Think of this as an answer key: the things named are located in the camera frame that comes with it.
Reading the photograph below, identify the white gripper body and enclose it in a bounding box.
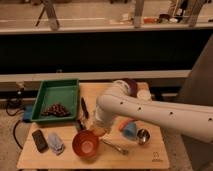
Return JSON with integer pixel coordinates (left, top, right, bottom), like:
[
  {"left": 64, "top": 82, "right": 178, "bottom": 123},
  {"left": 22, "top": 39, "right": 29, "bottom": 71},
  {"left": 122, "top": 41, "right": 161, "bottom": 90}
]
[{"left": 89, "top": 118, "right": 112, "bottom": 135}]

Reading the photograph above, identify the orange apple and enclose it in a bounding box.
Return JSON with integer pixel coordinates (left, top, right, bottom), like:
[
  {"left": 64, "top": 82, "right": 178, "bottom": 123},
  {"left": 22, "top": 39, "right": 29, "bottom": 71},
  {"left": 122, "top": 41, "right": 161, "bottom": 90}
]
[{"left": 93, "top": 129, "right": 106, "bottom": 137}]

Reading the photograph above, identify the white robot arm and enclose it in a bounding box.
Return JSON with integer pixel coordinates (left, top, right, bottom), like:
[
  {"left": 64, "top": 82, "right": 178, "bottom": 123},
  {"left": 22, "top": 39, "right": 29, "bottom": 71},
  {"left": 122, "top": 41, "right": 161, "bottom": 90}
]
[{"left": 93, "top": 80, "right": 213, "bottom": 144}]

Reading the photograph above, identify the dark red bowl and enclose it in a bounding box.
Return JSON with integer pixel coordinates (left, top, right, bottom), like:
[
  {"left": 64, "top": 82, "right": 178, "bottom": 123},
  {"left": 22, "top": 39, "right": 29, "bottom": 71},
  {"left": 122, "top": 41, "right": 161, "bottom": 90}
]
[{"left": 123, "top": 78, "right": 138, "bottom": 97}]

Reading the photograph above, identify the black knife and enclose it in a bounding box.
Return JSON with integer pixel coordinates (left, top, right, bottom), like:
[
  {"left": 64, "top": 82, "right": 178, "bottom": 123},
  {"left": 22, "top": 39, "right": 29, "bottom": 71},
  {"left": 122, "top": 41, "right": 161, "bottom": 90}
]
[{"left": 81, "top": 97, "right": 89, "bottom": 119}]

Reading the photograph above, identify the orange carrot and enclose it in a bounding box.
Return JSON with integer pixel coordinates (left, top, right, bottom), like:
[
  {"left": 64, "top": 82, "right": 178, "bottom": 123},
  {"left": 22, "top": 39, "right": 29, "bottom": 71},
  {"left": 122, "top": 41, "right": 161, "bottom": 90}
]
[{"left": 118, "top": 119, "right": 134, "bottom": 132}]

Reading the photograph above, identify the blue cup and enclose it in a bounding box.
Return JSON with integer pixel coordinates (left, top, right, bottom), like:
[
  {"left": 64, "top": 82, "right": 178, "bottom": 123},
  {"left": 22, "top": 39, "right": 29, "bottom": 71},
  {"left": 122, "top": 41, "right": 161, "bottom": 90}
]
[{"left": 122, "top": 122, "right": 137, "bottom": 141}]

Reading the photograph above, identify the green plastic tray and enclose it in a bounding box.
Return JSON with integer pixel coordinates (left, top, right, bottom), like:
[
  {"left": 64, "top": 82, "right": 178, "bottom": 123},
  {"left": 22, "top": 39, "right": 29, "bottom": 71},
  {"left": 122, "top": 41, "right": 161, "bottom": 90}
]
[{"left": 31, "top": 79, "right": 79, "bottom": 124}]

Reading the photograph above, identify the grey blue cloth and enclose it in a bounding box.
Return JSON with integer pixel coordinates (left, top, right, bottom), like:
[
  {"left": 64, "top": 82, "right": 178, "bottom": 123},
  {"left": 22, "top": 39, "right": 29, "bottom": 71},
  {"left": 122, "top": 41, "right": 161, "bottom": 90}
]
[{"left": 48, "top": 132, "right": 65, "bottom": 155}]

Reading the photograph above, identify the small metal cup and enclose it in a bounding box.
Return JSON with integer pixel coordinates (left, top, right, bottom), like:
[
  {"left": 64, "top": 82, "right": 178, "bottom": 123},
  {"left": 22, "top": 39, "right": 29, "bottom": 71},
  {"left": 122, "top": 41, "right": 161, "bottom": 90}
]
[{"left": 137, "top": 129, "right": 150, "bottom": 145}]

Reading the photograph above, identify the white cup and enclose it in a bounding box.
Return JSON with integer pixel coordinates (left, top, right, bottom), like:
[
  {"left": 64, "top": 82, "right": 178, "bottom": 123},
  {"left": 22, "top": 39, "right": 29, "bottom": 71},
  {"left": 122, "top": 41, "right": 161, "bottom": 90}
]
[{"left": 137, "top": 89, "right": 151, "bottom": 101}]

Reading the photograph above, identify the black phone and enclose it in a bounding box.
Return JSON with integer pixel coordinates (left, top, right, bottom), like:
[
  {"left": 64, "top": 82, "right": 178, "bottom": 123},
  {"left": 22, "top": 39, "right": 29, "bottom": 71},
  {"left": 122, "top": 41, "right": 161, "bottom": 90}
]
[{"left": 32, "top": 130, "right": 48, "bottom": 153}]

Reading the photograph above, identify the blue power box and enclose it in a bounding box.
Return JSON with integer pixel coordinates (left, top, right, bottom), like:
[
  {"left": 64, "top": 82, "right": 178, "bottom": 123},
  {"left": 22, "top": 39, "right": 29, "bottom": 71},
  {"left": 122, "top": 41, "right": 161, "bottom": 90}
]
[{"left": 22, "top": 105, "right": 33, "bottom": 123}]

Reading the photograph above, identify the black cable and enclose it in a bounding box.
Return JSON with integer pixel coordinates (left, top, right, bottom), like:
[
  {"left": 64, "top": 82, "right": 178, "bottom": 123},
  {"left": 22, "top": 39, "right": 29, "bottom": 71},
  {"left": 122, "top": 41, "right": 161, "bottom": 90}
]
[{"left": 5, "top": 87, "right": 25, "bottom": 150}]

